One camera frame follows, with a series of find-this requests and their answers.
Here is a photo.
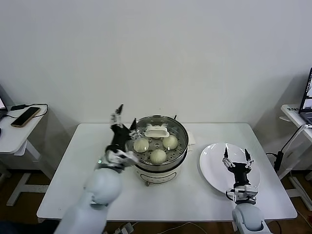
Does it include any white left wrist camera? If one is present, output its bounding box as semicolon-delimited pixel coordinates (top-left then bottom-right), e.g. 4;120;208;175
114;150;140;166

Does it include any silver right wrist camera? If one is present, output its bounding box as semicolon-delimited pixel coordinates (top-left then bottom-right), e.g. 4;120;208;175
225;184;258;204

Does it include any white electric cooking pot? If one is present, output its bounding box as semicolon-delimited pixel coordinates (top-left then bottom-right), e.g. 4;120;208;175
124;133;196;187

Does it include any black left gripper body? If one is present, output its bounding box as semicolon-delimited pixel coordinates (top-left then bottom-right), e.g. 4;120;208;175
108;123;134;150

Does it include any white round plate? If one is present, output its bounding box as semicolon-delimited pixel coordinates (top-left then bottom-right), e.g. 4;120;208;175
199;143;261;196

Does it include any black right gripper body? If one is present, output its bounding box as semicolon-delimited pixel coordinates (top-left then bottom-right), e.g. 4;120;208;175
229;162;252;188

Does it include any smartphone with gold edge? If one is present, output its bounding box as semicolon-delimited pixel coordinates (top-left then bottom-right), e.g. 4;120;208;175
10;106;41;128

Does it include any stainless steel steamer basket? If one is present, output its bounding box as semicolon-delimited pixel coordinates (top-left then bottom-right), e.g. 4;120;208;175
133;115;190;171

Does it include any dark open laptop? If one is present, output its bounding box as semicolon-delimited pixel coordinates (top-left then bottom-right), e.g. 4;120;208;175
299;67;312;125

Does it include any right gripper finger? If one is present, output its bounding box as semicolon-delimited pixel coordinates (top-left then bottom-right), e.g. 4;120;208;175
244;148;255;169
222;147;235;169

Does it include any round glass lid white handle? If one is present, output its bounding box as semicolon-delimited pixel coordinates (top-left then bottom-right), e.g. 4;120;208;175
134;116;190;165

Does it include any white steamed baozi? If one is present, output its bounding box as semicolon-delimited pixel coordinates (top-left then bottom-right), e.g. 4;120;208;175
162;135;178;150
150;149;167;164
133;138;149;154

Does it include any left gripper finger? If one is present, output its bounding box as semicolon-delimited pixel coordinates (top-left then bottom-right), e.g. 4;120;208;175
128;118;139;139
111;104;124;126

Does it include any black power strip with cord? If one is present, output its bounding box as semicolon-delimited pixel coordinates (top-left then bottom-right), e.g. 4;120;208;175
265;150;292;182

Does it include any laptop with pink screen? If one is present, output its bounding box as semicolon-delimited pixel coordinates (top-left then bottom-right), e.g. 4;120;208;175
0;81;9;120

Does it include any white side table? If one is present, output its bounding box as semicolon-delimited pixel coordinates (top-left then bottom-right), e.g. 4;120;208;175
0;102;51;207

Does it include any black adapter with cable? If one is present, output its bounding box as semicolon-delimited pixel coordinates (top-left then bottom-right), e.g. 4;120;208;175
0;102;49;121

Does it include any white laptop cable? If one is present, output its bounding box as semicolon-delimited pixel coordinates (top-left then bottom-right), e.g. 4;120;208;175
281;123;312;153

